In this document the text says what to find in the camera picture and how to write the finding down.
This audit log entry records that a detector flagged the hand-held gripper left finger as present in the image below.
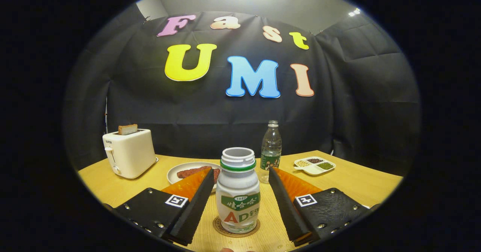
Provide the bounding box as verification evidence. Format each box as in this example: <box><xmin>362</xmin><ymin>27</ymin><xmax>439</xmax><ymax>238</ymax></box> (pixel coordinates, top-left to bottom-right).
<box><xmin>113</xmin><ymin>168</ymin><xmax>215</xmax><ymax>246</ymax></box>

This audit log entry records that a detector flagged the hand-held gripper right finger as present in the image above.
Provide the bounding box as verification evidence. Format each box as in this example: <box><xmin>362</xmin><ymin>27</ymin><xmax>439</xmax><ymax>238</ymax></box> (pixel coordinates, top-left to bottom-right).
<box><xmin>268</xmin><ymin>166</ymin><xmax>371</xmax><ymax>247</ymax></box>

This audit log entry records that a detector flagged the round cork coaster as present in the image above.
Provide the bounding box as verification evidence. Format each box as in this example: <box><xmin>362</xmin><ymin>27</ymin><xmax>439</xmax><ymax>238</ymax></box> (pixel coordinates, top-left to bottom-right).
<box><xmin>213</xmin><ymin>216</ymin><xmax>261</xmax><ymax>238</ymax></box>

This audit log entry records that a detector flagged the white juice bottle green label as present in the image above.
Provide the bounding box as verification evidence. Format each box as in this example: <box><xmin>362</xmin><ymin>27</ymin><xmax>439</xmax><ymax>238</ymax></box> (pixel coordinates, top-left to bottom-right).
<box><xmin>216</xmin><ymin>147</ymin><xmax>261</xmax><ymax>234</ymax></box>

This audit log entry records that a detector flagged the clear plastic water bottle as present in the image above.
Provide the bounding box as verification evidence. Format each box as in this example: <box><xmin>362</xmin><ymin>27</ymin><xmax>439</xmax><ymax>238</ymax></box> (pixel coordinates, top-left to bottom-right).
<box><xmin>258</xmin><ymin>120</ymin><xmax>282</xmax><ymax>184</ymax></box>

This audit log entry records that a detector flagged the red meat slice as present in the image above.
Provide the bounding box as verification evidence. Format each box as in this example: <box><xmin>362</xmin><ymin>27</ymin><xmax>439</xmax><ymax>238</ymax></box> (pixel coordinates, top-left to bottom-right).
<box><xmin>177</xmin><ymin>166</ymin><xmax>221</xmax><ymax>185</ymax></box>

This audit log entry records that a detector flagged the round grey plate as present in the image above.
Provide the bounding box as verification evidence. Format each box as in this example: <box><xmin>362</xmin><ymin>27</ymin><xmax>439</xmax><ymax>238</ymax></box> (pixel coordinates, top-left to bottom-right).
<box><xmin>167</xmin><ymin>162</ymin><xmax>222</xmax><ymax>193</ymax></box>

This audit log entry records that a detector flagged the white divided bean dish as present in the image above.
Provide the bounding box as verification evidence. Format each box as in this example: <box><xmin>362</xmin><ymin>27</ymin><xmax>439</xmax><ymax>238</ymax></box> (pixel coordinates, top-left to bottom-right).
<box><xmin>293</xmin><ymin>156</ymin><xmax>336</xmax><ymax>176</ymax></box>

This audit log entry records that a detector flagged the wooden table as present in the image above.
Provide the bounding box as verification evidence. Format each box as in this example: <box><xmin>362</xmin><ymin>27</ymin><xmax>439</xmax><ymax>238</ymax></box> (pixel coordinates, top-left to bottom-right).
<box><xmin>77</xmin><ymin>150</ymin><xmax>403</xmax><ymax>252</ymax></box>

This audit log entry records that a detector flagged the cream toaster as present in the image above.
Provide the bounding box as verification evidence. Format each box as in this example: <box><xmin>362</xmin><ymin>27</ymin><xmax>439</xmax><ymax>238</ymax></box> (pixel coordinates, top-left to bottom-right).
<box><xmin>102</xmin><ymin>129</ymin><xmax>158</xmax><ymax>179</ymax></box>

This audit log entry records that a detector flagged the black backdrop cloth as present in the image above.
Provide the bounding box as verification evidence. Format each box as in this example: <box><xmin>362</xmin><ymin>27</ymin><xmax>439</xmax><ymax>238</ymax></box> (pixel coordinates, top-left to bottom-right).
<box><xmin>63</xmin><ymin>4</ymin><xmax>421</xmax><ymax>177</ymax></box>

